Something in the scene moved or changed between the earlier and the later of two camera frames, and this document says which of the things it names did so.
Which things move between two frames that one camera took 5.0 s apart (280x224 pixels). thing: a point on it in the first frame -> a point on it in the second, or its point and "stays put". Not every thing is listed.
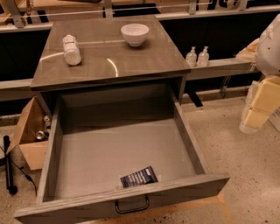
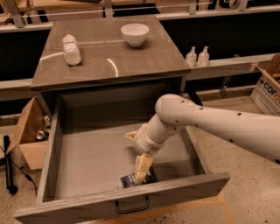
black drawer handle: x=134 y=209 stays put
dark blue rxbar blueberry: x=141 y=178 stays put
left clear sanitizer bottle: x=191 y=59 stays put
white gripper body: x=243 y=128 -> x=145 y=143
